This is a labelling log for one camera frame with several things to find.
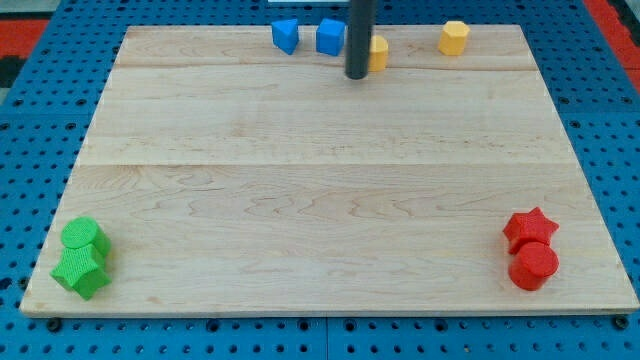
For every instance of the blue triangle block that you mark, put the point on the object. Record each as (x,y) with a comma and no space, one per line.
(285,35)

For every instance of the green cylinder block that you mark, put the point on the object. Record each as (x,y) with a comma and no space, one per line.
(84,231)

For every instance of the green star block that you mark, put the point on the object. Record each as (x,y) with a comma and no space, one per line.
(81,270)

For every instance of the yellow hexagon block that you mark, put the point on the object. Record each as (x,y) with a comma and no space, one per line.
(453,38)

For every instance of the yellow pentagon block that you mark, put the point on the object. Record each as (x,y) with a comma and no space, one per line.
(378,53)

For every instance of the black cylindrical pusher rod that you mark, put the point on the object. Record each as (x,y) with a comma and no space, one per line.
(361,20)

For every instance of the red star block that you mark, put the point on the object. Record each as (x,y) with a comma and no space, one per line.
(526,227)

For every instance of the blue cube block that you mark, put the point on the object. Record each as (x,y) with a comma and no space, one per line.
(330,37)

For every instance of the light wooden board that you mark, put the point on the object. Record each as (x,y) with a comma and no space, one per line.
(234,180)

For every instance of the red cylinder block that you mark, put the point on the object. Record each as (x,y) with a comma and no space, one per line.
(533,265)

